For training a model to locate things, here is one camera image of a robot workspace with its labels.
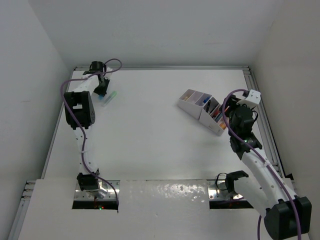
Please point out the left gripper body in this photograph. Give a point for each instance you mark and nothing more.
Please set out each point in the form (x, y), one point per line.
(101, 89)

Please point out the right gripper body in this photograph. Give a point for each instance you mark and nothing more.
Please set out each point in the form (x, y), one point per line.
(231, 101)

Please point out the green highlighter clear body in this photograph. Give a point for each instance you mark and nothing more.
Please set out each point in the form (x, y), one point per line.
(109, 98)

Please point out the light blue pen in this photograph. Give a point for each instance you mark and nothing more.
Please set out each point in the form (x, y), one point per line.
(218, 117)

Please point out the large black-handled scissors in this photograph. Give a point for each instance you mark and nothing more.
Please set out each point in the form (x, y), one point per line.
(208, 106)

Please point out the orange highlighter clear body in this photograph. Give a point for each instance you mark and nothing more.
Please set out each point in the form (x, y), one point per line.
(223, 125)

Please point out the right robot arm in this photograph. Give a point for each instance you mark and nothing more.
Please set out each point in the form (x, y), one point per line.
(282, 211)

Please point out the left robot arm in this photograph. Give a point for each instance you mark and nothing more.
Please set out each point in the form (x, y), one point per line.
(80, 116)

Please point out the white divided organizer left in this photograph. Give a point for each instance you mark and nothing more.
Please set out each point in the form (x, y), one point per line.
(194, 105)

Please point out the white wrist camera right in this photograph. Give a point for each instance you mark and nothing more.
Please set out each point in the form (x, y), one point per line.
(252, 100)

